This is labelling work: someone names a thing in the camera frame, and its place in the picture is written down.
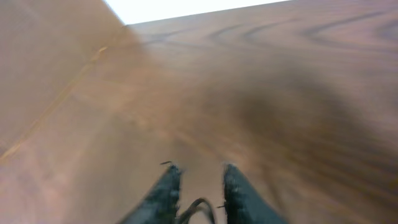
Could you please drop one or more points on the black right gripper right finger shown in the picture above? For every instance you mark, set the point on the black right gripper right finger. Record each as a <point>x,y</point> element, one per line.
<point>242,203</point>

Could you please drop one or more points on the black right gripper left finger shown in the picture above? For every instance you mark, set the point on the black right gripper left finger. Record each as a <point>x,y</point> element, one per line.
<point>160,205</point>

